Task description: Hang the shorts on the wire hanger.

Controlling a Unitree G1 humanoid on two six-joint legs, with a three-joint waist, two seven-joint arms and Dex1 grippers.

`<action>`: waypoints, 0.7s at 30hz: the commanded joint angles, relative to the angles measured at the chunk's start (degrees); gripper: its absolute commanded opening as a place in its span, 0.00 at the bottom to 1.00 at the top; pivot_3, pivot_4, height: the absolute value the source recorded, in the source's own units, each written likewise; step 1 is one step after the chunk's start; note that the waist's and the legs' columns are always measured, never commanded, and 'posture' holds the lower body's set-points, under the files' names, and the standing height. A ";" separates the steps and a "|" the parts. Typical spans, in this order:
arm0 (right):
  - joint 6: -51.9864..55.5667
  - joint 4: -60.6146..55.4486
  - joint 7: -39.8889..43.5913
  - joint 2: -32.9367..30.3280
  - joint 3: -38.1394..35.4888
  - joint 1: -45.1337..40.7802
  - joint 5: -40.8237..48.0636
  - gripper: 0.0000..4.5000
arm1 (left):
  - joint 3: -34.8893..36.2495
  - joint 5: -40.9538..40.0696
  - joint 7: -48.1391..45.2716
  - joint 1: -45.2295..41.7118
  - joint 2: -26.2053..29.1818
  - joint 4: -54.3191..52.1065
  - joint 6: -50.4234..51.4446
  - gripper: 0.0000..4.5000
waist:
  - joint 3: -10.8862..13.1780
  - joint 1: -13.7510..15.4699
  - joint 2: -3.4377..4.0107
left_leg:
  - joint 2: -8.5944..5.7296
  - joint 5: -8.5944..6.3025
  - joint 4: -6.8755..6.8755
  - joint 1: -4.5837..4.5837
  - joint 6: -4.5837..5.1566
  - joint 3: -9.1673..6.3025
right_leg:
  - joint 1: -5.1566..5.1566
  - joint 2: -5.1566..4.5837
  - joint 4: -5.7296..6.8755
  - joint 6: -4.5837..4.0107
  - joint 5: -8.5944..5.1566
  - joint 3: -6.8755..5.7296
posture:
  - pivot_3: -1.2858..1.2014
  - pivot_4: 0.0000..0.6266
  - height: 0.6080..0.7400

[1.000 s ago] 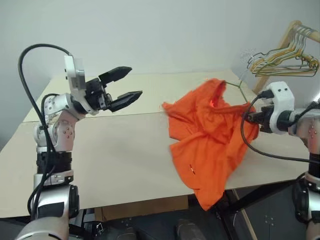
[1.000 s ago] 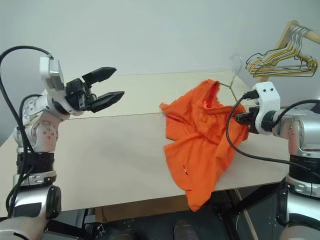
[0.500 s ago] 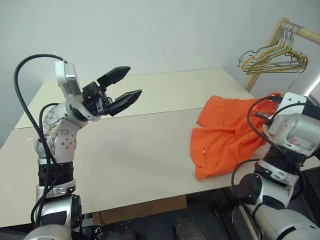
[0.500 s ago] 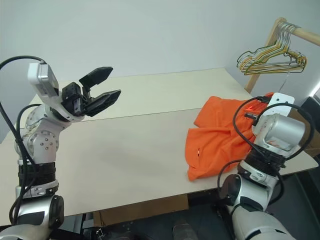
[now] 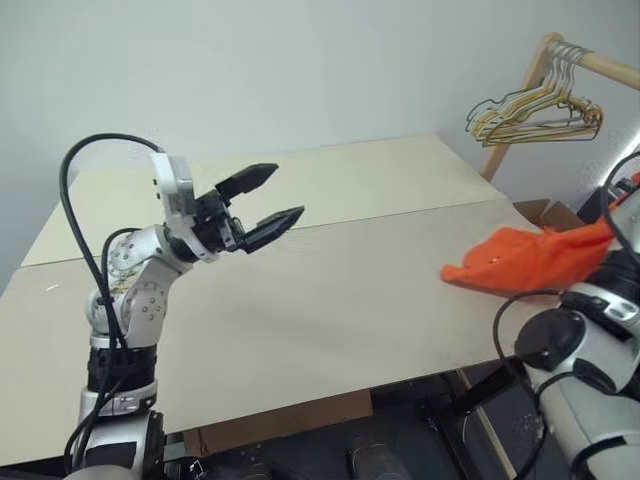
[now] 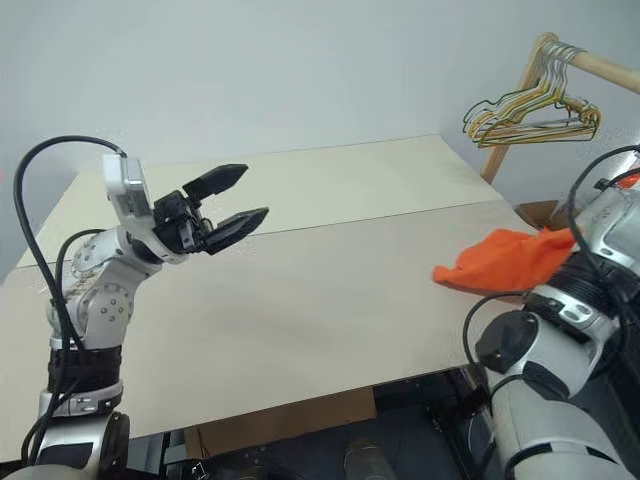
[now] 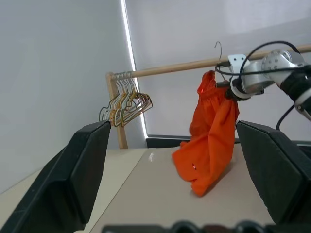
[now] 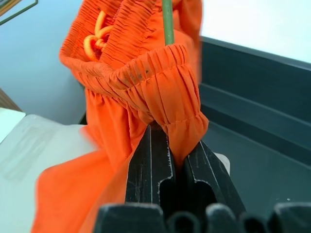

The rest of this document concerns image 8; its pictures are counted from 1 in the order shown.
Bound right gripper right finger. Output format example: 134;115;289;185
184;140;246;216

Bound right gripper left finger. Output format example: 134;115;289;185
124;124;177;206

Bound orange garment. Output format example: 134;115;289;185
30;0;210;233

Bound olive green wire hanger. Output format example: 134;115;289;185
162;0;176;46

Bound dark grey bin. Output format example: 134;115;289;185
198;35;311;219

